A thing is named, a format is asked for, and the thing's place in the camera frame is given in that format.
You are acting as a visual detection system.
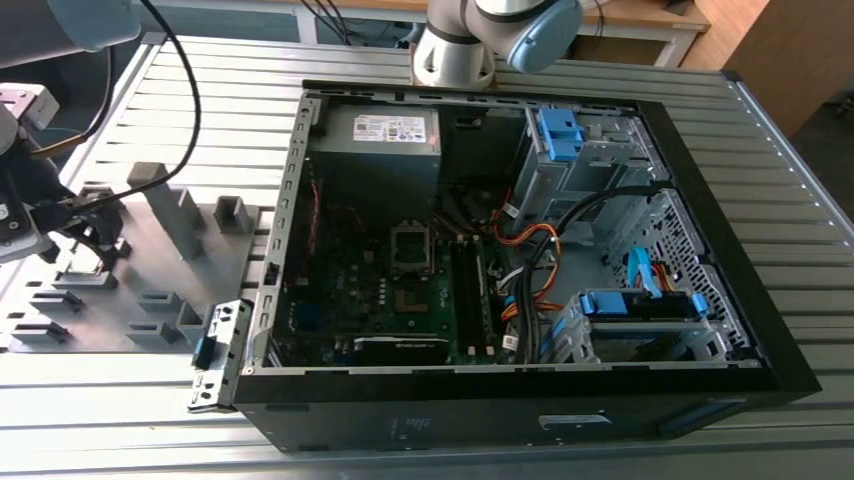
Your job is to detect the blue board connector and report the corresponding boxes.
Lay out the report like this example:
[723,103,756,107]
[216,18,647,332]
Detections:
[294,303,324,333]

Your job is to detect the metal socket cover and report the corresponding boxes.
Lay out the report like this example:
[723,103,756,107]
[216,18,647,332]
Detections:
[388,217,438,274]

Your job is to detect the grey parts rack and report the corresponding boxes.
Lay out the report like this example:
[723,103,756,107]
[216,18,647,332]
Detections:
[0,162,280,355]

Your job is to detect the wooden top desk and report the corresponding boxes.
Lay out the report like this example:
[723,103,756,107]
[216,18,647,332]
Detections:
[576,0,712,69]

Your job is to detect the black open PC case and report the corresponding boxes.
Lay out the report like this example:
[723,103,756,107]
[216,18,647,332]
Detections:
[188,78,821,454]

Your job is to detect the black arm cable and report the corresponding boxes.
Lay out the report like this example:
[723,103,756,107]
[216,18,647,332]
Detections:
[98,0,202,201]

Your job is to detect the grey metal drive cage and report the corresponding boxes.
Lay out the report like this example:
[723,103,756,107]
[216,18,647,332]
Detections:
[512,104,668,236]

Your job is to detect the hard disk in blue carrier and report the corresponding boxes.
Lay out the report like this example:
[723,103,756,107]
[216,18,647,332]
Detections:
[577,289,708,321]

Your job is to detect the black RAM slot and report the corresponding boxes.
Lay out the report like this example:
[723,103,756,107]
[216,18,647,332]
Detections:
[456,238,476,353]
[448,239,466,352]

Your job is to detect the blue drive bay latch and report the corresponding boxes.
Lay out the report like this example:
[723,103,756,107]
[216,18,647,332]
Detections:
[534,107,587,164]

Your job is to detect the black cable bundle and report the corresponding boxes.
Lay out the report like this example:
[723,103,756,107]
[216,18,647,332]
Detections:
[516,185,665,365]

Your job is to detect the green Dell motherboard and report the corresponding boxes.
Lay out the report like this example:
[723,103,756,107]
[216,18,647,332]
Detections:
[273,212,500,367]

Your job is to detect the grey hinged slot bracket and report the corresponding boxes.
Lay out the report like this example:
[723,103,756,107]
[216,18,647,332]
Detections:
[188,298,254,414]

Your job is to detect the orange wire bundle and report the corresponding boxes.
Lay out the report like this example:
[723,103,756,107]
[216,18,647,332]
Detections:
[492,222,565,326]

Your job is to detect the blue flat cable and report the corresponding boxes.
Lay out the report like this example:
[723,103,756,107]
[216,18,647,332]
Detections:
[625,247,661,301]

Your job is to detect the red twisted wire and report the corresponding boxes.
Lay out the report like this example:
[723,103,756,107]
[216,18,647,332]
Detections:
[302,174,328,284]

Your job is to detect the blue black bracket latch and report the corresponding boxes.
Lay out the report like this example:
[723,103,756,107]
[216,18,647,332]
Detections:
[190,336,218,371]

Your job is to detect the silver green CPU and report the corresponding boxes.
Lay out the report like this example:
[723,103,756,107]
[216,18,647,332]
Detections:
[65,247,109,276]

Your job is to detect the wooden cabinet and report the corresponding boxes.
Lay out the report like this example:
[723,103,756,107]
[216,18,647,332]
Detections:
[679,0,854,137]

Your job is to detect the grey power supply unit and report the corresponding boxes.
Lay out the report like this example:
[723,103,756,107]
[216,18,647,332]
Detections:
[306,105,444,224]

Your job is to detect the grey metal disk bay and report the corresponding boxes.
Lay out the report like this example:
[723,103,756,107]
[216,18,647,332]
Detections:
[545,289,759,366]

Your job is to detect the black graphics card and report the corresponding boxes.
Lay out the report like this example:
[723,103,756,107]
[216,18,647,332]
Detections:
[332,333,449,365]

